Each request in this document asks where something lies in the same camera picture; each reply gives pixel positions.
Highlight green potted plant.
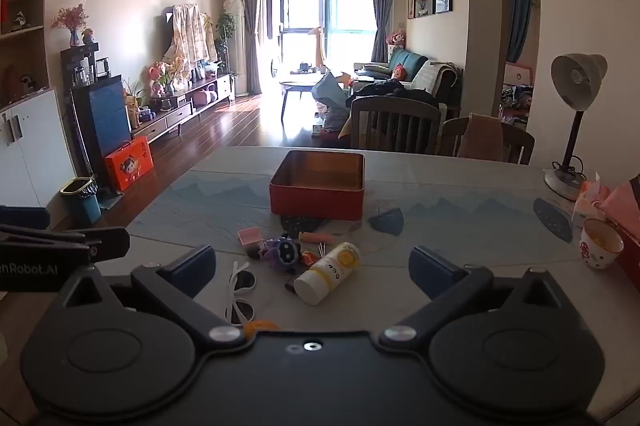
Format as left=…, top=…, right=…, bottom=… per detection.
left=215, top=13, right=237, bottom=74

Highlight balcony glass door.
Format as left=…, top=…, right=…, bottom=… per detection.
left=261, top=0, right=373, bottom=71

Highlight wooden chair with towel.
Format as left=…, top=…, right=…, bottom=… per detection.
left=440, top=116, right=536, bottom=165

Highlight blue covered board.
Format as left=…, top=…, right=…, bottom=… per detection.
left=70, top=74, right=132, bottom=174

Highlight grey curtain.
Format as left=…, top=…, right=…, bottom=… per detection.
left=236, top=0, right=263, bottom=95
left=370, top=0, right=398, bottom=62

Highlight purple plush toy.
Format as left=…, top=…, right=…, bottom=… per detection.
left=257, top=236, right=302, bottom=267

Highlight white wall cabinet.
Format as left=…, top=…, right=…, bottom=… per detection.
left=0, top=0, right=78, bottom=209

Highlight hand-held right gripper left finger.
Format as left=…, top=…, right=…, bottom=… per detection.
left=64, top=245, right=248, bottom=353

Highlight floral cloth cover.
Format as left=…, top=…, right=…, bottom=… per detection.
left=165, top=3, right=218, bottom=71

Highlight wooden tv stand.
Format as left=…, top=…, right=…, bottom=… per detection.
left=131, top=73, right=236, bottom=141

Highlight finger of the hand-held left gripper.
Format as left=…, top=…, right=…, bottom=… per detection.
left=0, top=206, right=51, bottom=233
left=0, top=225, right=132, bottom=265

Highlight standing air conditioner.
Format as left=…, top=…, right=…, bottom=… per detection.
left=223, top=0, right=247, bottom=96

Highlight dark red box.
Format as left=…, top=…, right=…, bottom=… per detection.
left=614, top=176, right=640, bottom=277

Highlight grey-blue bag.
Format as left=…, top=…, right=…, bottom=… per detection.
left=311, top=70, right=351, bottom=131

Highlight pink tissue packet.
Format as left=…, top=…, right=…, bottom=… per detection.
left=572, top=180, right=640, bottom=227

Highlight dark clothes pile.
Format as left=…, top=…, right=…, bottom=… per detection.
left=347, top=80, right=441, bottom=109

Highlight printed table mat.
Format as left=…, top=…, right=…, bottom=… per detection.
left=125, top=146, right=601, bottom=269

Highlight white patterned cup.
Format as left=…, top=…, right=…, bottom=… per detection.
left=580, top=218, right=625, bottom=271

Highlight orange fruit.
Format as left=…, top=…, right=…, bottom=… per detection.
left=243, top=320, right=282, bottom=338

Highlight teal trash bin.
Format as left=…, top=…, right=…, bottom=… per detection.
left=60, top=177, right=102, bottom=224

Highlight orange gift box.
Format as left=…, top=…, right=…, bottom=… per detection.
left=104, top=136, right=154, bottom=191

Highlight white and yellow bottle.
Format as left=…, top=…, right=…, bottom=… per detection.
left=293, top=242, right=362, bottom=305

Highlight pink towel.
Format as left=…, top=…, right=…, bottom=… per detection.
left=457, top=113, right=505, bottom=161

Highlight wooden slat-back chair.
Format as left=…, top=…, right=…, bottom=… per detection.
left=350, top=96, right=442, bottom=155

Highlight round coffee table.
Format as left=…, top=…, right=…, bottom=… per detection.
left=277, top=73, right=326, bottom=121

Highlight blue bedroom curtain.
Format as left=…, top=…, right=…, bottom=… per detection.
left=507, top=0, right=535, bottom=64

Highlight giraffe toy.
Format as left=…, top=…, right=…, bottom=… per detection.
left=307, top=26, right=328, bottom=69

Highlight lamp base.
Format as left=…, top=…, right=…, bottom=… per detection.
left=544, top=53, right=608, bottom=201

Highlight black drinks machine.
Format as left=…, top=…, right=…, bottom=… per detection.
left=61, top=43, right=103, bottom=86

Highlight pink flowers in vase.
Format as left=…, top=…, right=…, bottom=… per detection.
left=51, top=4, right=90, bottom=48

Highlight red tin box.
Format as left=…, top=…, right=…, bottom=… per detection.
left=269, top=150, right=366, bottom=221

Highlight colourful toy flowers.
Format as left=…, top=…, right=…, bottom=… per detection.
left=147, top=58, right=183, bottom=99

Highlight teal sofa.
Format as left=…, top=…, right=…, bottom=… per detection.
left=354, top=47, right=463, bottom=107

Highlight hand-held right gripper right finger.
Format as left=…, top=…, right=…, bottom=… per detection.
left=377, top=246, right=576, bottom=353

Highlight pink ribbed soap dish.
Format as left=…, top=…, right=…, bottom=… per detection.
left=238, top=227, right=266, bottom=247

